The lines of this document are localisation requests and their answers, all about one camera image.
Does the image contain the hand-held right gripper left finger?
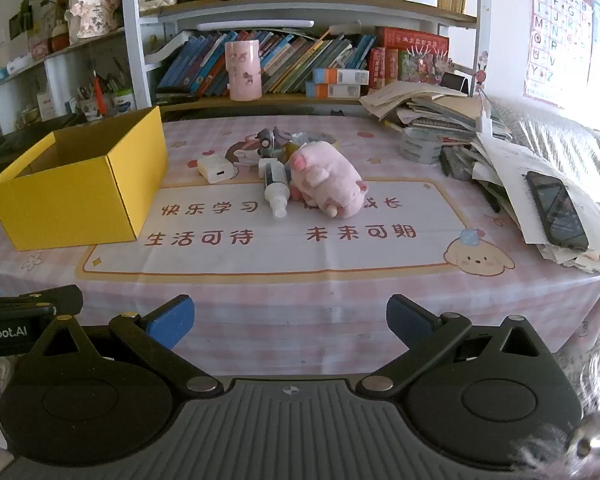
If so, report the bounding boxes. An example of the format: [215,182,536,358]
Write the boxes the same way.
[27,295,226,397]

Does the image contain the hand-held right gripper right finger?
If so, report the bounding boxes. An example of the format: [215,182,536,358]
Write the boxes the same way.
[355,294,557,397]

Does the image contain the yellow cardboard box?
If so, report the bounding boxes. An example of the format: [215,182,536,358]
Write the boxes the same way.
[0,106,169,252]

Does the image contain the white charger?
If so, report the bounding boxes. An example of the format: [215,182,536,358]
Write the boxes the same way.
[197,156,236,184]

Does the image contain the pink plush pig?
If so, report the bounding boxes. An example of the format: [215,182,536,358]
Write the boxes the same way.
[285,142,370,219]

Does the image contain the white spray bottle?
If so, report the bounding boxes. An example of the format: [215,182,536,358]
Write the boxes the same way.
[259,157,294,220]

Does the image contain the grey toy truck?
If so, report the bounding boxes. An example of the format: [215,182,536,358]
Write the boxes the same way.
[256,128,294,159]

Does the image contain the desktop with pink checked cloth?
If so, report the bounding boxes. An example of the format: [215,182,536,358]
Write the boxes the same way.
[0,109,600,377]

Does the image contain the dark pouch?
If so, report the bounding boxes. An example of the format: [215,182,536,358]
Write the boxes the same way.
[439,145,477,182]

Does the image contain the grey tape roll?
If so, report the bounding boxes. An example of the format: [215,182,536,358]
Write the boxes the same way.
[397,127,474,165]

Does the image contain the heap of loose papers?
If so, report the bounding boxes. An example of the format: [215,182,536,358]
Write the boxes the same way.
[472,130,600,274]

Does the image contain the black smartphone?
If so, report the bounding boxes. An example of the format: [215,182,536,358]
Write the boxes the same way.
[525,170,590,250]

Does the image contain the fluffy grey garment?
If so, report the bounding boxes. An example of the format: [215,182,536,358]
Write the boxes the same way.
[507,410,600,480]

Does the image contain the pen cups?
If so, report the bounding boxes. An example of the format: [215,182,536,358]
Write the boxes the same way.
[76,80,137,120]

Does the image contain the pile of books and papers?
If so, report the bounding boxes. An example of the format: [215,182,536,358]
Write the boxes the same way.
[360,80,514,142]

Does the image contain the clear plastic cover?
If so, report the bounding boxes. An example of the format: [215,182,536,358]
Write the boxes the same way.
[485,95,600,221]

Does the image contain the black stand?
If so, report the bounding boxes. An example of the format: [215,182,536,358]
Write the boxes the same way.
[440,72,470,96]

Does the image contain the red upright book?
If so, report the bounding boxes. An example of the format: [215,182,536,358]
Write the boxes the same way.
[368,47,400,94]

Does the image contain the orange blue white carton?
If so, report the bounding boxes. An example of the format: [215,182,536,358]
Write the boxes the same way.
[312,67,371,86]

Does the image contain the white bookshelf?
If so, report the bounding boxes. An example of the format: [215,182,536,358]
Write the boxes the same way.
[120,0,494,112]

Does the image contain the colourful spiky ornament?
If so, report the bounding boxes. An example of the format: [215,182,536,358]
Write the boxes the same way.
[407,45,454,84]

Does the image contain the pink printed cup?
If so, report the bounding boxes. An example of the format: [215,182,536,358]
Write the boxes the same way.
[224,40,262,102]

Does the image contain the thick red book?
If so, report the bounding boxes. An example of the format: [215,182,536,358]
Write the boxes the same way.
[377,27,451,57]

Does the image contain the row of leaning books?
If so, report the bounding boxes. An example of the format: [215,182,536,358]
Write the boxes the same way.
[157,30,381,97]

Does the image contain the alphabet wall poster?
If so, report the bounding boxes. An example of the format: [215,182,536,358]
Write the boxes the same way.
[524,0,595,109]

